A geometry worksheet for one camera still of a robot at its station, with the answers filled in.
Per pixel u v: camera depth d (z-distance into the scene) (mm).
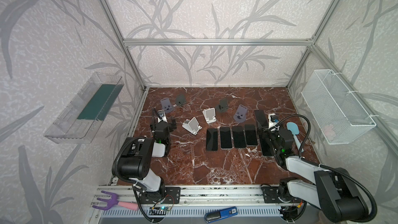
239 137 935
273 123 737
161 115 796
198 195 753
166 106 1031
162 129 706
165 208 703
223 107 1046
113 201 724
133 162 452
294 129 964
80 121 631
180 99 1107
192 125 915
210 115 989
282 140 666
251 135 938
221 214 656
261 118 1023
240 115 989
